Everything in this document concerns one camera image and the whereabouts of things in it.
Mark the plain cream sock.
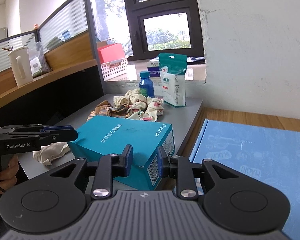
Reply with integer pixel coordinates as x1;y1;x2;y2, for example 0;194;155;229
32;142;71;166

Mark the frosted glass partition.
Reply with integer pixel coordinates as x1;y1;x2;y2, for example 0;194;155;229
0;0;91;76

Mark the beige pink cloth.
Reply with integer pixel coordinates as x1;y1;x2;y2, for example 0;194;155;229
86;100;131;122

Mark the green white bandage bag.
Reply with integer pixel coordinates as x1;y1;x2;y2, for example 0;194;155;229
158;52;188;108

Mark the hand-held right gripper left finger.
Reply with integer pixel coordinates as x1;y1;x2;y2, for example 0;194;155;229
50;144;133;200

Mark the cream pink print sock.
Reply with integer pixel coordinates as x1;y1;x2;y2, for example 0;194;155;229
127;96;165;123

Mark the person's left hand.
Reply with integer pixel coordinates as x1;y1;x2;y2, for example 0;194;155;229
0;154;19;193

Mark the red box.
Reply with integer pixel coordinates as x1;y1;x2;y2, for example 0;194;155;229
97;43;124;63

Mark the white jug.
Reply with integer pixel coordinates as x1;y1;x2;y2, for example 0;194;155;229
8;46;34;88

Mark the clear bag with dark contents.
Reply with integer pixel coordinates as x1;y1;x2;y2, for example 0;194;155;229
29;41;52;78

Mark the stone window sill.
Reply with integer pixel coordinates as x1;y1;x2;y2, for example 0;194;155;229
103;59;207;84

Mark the blue plastic bottle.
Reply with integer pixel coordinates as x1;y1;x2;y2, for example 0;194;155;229
139;71;155;98

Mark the white plastic basket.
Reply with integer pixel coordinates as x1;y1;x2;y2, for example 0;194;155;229
100;58;129;82

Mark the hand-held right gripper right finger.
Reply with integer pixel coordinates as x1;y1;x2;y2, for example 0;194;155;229
157;146;240;200

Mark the dark framed window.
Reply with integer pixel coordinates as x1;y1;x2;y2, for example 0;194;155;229
121;0;206;61

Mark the wooden counter shelf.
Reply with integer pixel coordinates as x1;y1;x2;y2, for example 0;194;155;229
0;59;98;111

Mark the cream floral sock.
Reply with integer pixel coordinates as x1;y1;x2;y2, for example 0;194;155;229
113;89;147;108

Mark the light blue printed box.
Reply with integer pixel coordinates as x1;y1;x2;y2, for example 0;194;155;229
189;119;300;236

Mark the blue white small box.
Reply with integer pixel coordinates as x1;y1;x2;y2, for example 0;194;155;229
147;60;162;74

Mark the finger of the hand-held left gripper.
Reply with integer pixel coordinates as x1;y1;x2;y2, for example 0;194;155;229
5;129;78;146
0;124;74;133

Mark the teal box lid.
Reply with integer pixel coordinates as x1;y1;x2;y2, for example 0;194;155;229
74;115;176;191

